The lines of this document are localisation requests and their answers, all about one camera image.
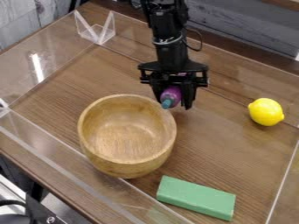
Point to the brown wooden bowl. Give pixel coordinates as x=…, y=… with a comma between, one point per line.
x=127, y=135

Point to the clear acrylic corner bracket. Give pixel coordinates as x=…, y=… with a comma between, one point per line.
x=99, y=34

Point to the purple toy eggplant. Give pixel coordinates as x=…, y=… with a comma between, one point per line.
x=171, y=97

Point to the clear acrylic front wall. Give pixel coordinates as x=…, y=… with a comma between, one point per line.
x=106, y=200

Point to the green rectangular sponge block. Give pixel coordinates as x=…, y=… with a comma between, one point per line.
x=196, y=198

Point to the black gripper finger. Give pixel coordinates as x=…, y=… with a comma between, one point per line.
x=188, y=90
x=158, y=87

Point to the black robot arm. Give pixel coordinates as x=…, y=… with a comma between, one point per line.
x=167, y=17

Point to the yellow toy lemon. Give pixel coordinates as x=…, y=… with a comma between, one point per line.
x=266, y=112

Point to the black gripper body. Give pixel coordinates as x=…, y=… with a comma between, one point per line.
x=174, y=68

